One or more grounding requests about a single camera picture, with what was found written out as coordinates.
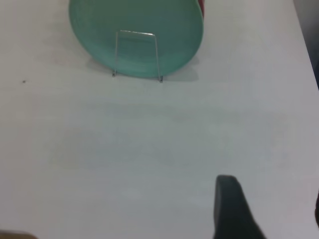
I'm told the green round plate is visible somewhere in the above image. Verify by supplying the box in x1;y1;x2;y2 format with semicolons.
68;0;205;78

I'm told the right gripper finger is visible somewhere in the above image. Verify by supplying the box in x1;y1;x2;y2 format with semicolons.
211;175;267;239

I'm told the metal wire plate rack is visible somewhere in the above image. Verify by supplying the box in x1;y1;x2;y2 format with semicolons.
112;29;164;84

